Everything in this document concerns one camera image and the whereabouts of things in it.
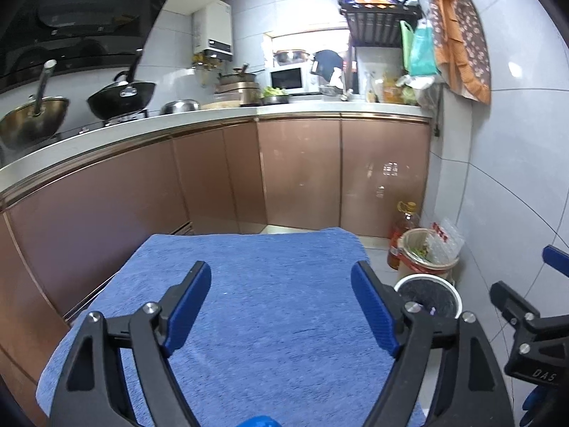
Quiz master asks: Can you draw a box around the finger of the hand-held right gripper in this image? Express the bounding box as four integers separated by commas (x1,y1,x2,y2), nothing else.
489,281,569,357
541,246,569,277

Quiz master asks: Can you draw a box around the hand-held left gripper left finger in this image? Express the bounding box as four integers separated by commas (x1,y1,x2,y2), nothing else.
49,260,212,427

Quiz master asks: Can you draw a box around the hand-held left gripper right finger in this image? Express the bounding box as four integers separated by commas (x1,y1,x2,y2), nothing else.
350,262,519,427

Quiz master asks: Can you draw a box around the white trash bin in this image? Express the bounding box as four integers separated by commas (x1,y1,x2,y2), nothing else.
394,274,463,321

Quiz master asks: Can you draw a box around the beige trash bin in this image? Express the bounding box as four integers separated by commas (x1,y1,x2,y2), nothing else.
397,228,461,284

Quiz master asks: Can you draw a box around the black bin liner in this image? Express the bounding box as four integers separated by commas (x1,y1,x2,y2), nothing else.
400,279,458,320

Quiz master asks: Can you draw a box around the blue towel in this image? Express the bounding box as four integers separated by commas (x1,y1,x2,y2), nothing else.
36,227,427,427

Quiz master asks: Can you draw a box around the cooking oil bottle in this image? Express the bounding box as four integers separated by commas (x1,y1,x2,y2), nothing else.
388,201,421,271

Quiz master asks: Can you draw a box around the clear plastic packaging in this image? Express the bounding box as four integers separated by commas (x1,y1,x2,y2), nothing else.
424,218,466,264

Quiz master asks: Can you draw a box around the brown cabinet door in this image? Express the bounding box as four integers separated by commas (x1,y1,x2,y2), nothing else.
172,127,243,235
341,118,432,238
222,123,267,228
258,119,343,228
4,139,191,318

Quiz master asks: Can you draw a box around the steel bowl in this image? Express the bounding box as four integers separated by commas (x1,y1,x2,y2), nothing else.
159,99,202,116

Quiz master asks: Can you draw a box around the black gas stove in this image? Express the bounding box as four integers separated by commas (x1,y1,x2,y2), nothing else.
0,109,149,154

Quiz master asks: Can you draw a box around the yellow bottle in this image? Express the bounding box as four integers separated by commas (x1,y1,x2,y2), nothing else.
381,75,402,103

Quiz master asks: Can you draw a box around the clear plastic bag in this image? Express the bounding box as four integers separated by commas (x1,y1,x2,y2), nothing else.
398,75,442,110

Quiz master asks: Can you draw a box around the black wok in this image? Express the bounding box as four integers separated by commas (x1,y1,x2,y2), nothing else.
86,49,158,121

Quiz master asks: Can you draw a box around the beige cooking pot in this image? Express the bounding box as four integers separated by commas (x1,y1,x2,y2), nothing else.
214,81,262,106

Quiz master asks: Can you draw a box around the bowl of green vegetables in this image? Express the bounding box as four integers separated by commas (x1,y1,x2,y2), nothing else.
261,85,291,106

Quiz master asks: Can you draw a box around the orange patterned apron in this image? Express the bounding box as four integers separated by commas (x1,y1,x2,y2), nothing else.
420,0,492,106

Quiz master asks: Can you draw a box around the white microwave oven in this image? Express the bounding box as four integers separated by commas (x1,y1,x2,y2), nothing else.
270,66,311,95

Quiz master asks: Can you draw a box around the green plastic bag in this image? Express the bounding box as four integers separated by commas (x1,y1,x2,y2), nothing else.
400,20,439,77

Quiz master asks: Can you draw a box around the dark blue cloth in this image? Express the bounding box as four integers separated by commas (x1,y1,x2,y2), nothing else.
310,50,346,85

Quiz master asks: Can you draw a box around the steel basin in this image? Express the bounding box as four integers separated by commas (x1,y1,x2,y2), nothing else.
272,49,311,65

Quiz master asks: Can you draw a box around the white water heater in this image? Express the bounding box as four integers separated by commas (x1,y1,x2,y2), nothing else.
192,1,234,55

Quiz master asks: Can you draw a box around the black dish rack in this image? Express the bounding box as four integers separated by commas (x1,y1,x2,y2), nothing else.
334,0,423,48

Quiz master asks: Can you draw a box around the black range hood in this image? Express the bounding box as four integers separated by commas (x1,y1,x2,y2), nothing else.
0,0,179,95

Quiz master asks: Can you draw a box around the black power cable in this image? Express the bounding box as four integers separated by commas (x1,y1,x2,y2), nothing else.
431,86,443,139

